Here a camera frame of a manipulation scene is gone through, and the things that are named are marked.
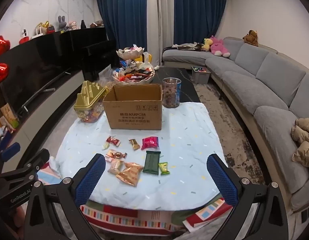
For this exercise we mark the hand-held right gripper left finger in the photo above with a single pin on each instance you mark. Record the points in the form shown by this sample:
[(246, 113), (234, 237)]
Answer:
[(90, 180)]

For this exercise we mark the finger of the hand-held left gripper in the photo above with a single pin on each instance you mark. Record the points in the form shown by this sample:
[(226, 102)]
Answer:
[(32, 163), (10, 152)]

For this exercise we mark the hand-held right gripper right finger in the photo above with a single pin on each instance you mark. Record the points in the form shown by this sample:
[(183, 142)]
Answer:
[(222, 180)]

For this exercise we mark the beige snack packet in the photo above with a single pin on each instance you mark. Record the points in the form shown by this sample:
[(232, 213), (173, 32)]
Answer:
[(115, 167)]

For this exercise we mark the brown twist candy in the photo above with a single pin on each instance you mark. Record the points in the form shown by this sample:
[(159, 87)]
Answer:
[(115, 154)]

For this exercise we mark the pale yellow candy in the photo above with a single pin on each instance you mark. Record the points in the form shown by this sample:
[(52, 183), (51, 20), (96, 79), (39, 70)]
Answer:
[(106, 146)]

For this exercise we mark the orange snack packet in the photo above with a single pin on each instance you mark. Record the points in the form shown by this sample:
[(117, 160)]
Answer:
[(130, 174)]

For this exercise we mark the red candy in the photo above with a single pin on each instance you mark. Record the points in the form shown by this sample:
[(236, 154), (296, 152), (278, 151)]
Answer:
[(114, 140)]

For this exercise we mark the gold candy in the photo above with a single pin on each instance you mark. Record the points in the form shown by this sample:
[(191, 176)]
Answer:
[(134, 144)]

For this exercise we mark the small light green snack packet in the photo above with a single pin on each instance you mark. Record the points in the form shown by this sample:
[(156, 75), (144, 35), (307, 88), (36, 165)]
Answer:
[(164, 168)]

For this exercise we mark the dark green snack packet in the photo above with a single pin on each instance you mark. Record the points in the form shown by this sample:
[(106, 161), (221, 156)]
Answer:
[(152, 162)]

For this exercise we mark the pink red snack packet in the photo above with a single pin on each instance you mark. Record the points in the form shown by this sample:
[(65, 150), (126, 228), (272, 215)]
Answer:
[(150, 143)]

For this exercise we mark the brown cardboard box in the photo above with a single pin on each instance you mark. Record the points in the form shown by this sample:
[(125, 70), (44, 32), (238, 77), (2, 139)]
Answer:
[(134, 115)]

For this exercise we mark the pile of assorted wrapped snacks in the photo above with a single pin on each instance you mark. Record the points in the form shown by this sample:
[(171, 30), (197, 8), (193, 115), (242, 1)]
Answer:
[(134, 74)]

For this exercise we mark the yellow green package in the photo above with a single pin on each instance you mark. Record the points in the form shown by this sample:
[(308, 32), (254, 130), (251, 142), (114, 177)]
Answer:
[(10, 117)]

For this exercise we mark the patterned beige rug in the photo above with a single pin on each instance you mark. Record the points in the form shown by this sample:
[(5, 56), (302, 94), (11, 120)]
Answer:
[(234, 135)]

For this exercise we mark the colourful patchwork blanket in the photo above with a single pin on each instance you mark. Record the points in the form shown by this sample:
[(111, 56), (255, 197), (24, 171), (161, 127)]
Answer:
[(134, 217)]

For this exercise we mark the grey television cabinet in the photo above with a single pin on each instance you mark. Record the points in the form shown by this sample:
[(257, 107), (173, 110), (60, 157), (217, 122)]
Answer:
[(52, 105)]

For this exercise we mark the grey remote control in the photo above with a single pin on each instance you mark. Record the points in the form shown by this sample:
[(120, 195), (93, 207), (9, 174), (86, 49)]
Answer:
[(49, 90)]

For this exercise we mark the red heart foil balloon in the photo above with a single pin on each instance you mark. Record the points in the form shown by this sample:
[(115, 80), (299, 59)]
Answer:
[(0, 72), (1, 48)]

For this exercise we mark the clear candy jar gold lid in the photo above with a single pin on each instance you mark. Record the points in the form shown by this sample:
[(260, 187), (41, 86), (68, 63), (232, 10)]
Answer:
[(88, 97)]

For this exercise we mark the black television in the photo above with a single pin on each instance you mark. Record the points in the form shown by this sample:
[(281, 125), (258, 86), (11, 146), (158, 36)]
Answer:
[(32, 70)]

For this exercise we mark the tan crumpled cushion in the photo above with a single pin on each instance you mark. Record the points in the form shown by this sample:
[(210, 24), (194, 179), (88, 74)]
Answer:
[(303, 142)]

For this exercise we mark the grey sectional sofa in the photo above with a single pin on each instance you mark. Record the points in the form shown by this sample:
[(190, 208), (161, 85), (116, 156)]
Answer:
[(269, 100)]

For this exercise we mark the glass jar of nuts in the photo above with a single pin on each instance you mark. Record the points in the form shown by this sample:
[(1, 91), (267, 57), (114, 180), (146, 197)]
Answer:
[(171, 95)]

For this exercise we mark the clear plastic bag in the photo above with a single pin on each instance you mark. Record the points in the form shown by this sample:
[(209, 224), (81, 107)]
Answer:
[(105, 77)]

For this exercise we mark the grey storage bin with toys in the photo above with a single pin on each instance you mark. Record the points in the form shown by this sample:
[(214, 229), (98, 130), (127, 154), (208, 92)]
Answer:
[(200, 76)]

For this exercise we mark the white figurine red base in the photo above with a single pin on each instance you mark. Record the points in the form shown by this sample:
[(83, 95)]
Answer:
[(24, 37)]

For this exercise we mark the white and gold ornament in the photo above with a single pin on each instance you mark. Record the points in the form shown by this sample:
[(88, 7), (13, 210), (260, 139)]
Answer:
[(41, 29)]

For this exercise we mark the small red box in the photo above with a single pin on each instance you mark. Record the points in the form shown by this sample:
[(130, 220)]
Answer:
[(51, 29)]

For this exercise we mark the large pink plush toy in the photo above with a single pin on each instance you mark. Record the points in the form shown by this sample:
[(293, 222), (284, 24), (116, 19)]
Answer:
[(219, 47)]

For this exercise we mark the white tiered bowl stand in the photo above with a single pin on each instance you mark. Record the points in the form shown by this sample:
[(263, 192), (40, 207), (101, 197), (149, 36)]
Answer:
[(129, 53)]

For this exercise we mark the black upright piano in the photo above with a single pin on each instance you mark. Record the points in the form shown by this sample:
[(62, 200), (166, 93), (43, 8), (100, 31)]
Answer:
[(94, 45)]

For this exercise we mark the yellow and white container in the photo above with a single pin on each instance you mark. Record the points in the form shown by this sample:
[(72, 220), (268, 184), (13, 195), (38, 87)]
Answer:
[(147, 57)]

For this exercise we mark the yellow dinosaur plush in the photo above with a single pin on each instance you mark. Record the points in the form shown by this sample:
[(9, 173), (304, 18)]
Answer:
[(206, 44)]

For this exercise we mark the grey bunny plush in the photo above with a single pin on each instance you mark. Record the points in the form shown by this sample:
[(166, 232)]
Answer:
[(61, 25)]

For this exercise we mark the pile of clothes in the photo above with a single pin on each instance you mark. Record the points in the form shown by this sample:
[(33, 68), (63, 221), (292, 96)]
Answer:
[(187, 46)]

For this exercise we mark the small pink plush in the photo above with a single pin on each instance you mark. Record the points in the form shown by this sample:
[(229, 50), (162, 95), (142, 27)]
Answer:
[(73, 25)]

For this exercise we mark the brown plush toy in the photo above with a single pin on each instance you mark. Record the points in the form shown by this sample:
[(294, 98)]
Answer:
[(250, 38)]

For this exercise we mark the black metronome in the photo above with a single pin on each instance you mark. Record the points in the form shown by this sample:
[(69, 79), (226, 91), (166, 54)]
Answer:
[(83, 25)]

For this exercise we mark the brown items on piano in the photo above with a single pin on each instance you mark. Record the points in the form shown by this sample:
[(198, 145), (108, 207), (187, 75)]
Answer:
[(97, 24)]

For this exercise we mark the blue curtain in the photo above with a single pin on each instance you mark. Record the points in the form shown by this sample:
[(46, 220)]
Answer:
[(199, 12), (122, 17)]

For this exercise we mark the white sheer curtain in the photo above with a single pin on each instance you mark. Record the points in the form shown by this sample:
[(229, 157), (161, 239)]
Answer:
[(159, 17)]

